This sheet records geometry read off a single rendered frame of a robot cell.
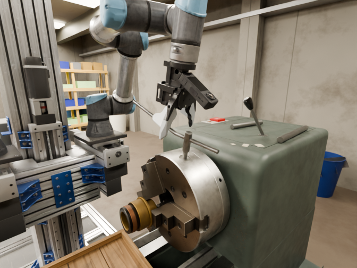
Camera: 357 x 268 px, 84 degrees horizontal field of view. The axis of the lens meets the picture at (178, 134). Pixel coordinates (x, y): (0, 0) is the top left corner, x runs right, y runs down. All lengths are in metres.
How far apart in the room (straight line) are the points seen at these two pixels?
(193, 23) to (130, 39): 0.47
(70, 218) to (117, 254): 0.65
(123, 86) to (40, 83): 0.38
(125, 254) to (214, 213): 0.36
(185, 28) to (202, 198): 0.42
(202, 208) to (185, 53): 0.39
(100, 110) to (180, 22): 0.77
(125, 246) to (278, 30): 3.52
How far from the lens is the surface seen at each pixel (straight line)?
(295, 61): 3.61
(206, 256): 0.83
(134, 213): 0.60
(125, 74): 1.06
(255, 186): 0.62
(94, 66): 7.04
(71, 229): 1.47
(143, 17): 0.57
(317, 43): 3.58
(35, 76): 1.18
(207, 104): 0.49
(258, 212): 0.67
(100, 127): 1.18
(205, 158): 0.63
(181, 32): 0.52
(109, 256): 0.82
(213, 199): 0.59
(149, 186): 0.64
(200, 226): 0.59
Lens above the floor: 1.45
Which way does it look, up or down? 15 degrees down
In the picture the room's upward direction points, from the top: straight up
